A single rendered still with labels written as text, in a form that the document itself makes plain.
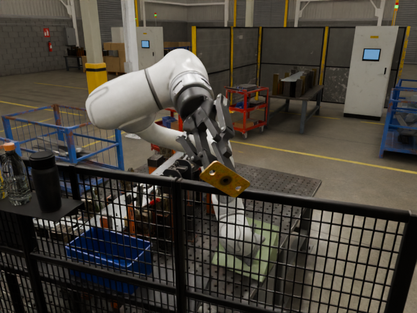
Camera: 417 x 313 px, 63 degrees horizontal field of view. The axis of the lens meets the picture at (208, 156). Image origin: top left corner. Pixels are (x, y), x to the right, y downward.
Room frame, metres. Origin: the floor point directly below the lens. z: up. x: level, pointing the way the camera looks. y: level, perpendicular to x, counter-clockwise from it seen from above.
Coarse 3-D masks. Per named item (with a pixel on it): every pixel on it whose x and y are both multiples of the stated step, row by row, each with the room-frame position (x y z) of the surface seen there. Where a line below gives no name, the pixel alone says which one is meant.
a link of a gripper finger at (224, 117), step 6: (222, 96) 0.62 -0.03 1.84; (216, 102) 0.62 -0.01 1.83; (222, 102) 0.61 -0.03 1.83; (228, 102) 0.63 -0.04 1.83; (216, 108) 0.61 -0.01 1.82; (222, 108) 0.60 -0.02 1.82; (228, 108) 0.62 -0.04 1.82; (222, 114) 0.58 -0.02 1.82; (228, 114) 0.60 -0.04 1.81; (222, 120) 0.57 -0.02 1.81; (228, 120) 0.58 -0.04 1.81; (222, 126) 0.56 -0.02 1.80; (228, 126) 0.56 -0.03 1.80; (222, 132) 0.55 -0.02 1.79; (228, 132) 0.55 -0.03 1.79; (234, 132) 0.56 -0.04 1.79
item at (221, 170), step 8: (208, 168) 0.46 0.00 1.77; (216, 168) 0.46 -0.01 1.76; (224, 168) 0.47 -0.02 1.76; (200, 176) 0.46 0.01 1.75; (208, 176) 0.47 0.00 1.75; (216, 176) 0.47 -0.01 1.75; (224, 176) 0.47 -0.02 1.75; (232, 176) 0.48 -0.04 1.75; (240, 176) 0.48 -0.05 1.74; (216, 184) 0.47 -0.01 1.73; (224, 184) 0.48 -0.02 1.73; (232, 184) 0.48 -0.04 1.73; (240, 184) 0.48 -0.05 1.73; (248, 184) 0.49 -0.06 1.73; (224, 192) 0.48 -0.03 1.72; (232, 192) 0.49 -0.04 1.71; (240, 192) 0.49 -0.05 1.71
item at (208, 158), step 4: (204, 152) 0.54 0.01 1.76; (208, 152) 0.54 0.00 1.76; (204, 156) 0.53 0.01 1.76; (208, 156) 0.53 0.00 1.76; (212, 156) 0.54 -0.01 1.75; (208, 160) 0.51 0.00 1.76; (212, 160) 0.53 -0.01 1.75; (216, 160) 0.54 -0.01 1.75; (208, 164) 0.51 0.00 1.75; (212, 172) 0.49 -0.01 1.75
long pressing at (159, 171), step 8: (168, 160) 2.45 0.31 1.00; (160, 168) 2.28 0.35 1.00; (144, 184) 2.01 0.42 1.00; (128, 192) 1.91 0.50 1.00; (152, 192) 1.93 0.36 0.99; (120, 200) 1.80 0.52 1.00; (144, 200) 1.80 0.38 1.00; (104, 208) 1.71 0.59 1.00; (96, 216) 1.61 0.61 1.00; (88, 224) 1.53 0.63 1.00; (120, 224) 1.53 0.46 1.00
